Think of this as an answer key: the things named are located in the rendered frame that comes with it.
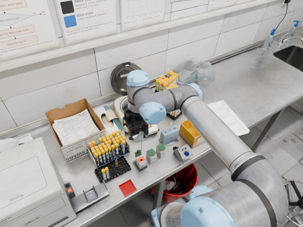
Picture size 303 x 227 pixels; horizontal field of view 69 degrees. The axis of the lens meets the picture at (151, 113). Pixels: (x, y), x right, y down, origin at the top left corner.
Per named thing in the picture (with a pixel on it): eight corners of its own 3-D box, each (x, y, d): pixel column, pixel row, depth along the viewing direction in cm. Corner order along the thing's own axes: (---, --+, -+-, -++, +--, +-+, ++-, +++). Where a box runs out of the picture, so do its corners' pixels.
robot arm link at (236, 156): (327, 195, 43) (193, 72, 76) (286, 219, 40) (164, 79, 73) (300, 220, 51) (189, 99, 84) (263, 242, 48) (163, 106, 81)
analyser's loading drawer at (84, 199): (68, 218, 98) (65, 214, 95) (63, 205, 102) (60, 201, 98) (110, 194, 107) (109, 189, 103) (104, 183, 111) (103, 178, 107)
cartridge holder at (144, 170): (140, 175, 116) (140, 172, 114) (132, 162, 122) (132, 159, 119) (149, 171, 119) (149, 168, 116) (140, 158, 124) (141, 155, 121)
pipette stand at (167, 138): (164, 148, 129) (165, 137, 122) (158, 139, 134) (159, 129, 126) (178, 142, 133) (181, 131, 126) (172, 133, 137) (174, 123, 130)
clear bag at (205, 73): (193, 83, 173) (196, 69, 163) (187, 70, 184) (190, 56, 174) (218, 82, 175) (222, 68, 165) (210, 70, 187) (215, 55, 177)
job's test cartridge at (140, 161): (139, 170, 117) (139, 164, 112) (135, 164, 120) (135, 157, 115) (146, 167, 119) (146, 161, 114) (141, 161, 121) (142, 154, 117)
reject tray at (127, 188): (125, 197, 108) (125, 196, 108) (118, 186, 112) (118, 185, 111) (137, 190, 111) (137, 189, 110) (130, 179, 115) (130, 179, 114)
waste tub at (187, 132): (191, 149, 130) (195, 138, 123) (177, 133, 138) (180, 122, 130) (208, 139, 135) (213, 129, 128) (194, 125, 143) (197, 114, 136)
